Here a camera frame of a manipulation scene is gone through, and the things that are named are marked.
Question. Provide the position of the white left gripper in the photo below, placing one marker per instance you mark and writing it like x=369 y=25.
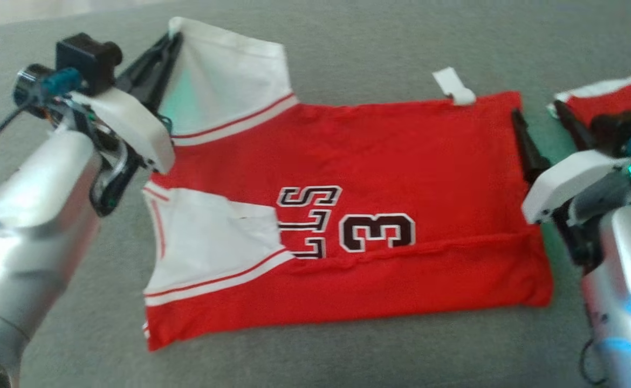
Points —
x=127 y=124

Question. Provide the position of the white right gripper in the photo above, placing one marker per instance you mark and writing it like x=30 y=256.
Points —
x=569 y=183

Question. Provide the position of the red shorts white trim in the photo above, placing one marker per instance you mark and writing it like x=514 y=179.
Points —
x=612 y=99

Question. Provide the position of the red basketball jersey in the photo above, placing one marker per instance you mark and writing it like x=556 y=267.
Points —
x=402 y=161

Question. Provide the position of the grey sofa seat cushion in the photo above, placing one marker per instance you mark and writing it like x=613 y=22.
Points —
x=375 y=54

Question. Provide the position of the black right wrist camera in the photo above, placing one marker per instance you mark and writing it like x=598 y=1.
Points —
x=617 y=129

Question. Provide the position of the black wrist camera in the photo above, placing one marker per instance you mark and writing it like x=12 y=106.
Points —
x=617 y=129
x=83 y=59

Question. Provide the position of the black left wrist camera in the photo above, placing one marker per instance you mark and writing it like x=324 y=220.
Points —
x=83 y=59

